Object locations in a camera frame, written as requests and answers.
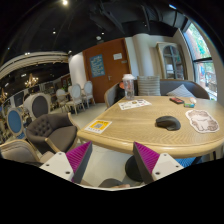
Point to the white striped cushion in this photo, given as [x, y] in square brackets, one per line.
[180, 91]

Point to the white paper menu sheet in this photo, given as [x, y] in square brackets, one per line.
[133, 104]

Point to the gold chandelier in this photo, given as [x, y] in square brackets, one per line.
[32, 81]

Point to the cat-shaped mouse pad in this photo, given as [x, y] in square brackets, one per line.
[202, 121]

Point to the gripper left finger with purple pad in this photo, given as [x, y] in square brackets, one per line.
[70, 166]

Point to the arched wooden cabinet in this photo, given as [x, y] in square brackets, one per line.
[172, 61]

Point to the black computer mouse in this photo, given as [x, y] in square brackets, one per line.
[168, 122]

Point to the black table pedestal base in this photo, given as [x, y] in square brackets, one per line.
[132, 170]

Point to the red and black card box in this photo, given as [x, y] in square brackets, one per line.
[176, 100]

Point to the beige upholstered chair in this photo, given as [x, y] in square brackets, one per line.
[21, 151]

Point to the blue poster on door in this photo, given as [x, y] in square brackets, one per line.
[97, 66]

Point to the orange wooden door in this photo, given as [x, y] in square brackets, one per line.
[116, 64]

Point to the small white round object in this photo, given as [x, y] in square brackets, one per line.
[193, 100]

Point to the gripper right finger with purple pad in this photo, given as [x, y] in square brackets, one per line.
[154, 166]

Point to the grey-backed oval chair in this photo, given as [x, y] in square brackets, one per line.
[37, 105]

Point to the small teal box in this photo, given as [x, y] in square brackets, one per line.
[189, 105]

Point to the white dining chair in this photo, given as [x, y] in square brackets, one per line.
[88, 92]
[76, 97]

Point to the grey striped cushion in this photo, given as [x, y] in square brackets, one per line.
[148, 85]

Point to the grey sofa bench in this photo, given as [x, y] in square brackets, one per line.
[162, 87]

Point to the dark grey tufted armchair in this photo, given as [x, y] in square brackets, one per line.
[53, 133]

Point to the yellow QR code sticker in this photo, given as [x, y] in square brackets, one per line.
[98, 126]

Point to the blue-backed oval chair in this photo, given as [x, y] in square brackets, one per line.
[15, 123]

